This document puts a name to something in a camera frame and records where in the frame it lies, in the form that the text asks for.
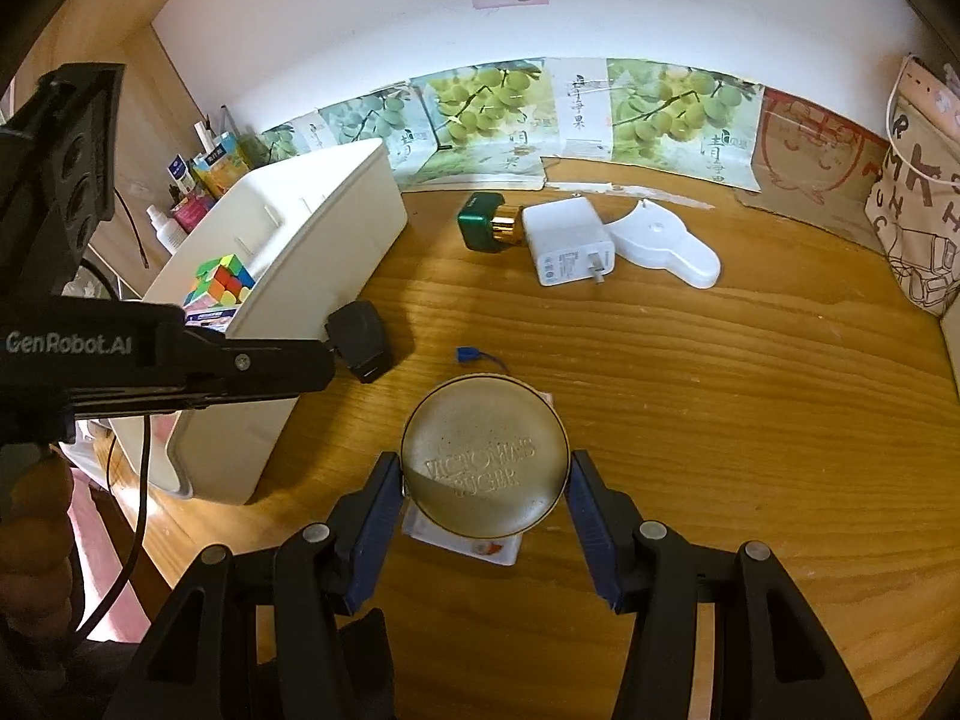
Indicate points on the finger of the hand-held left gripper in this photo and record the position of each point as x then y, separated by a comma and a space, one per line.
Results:
262, 367

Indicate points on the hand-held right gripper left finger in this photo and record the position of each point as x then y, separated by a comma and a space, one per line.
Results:
375, 532

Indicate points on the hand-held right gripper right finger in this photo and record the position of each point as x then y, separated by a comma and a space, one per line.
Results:
592, 532

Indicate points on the colourful puzzle cube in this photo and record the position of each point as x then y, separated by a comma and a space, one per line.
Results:
221, 281

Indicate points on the black pouch case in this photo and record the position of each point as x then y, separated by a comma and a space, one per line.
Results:
360, 337

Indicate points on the round gold compact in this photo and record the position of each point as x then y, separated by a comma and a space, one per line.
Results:
487, 450

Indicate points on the white storage bin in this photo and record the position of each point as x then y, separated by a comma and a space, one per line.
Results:
330, 240

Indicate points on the green perfume bottle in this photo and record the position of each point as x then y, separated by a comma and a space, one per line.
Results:
480, 225

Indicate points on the white charger plug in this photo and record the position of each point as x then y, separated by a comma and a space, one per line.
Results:
566, 240

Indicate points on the white tape measure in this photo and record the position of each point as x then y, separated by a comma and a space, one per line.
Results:
667, 240

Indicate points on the person's left hand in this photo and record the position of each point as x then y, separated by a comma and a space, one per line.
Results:
34, 532

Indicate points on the white spray bottle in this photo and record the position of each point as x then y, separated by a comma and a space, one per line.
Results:
169, 229

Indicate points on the pink packet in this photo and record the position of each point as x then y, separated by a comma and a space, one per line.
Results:
195, 210

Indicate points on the small blue tag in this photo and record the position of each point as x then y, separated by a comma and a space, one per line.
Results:
466, 352

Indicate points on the blue label bottle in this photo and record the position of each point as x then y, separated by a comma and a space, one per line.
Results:
181, 176

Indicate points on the pink cloth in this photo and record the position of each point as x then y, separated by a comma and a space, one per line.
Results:
101, 547

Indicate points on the grape print carton panel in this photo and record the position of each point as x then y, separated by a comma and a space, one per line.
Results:
352, 120
660, 112
480, 120

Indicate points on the red print cardboard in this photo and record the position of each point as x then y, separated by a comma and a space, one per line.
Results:
810, 157

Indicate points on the printed paper bag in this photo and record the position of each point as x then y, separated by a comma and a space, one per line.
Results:
915, 225

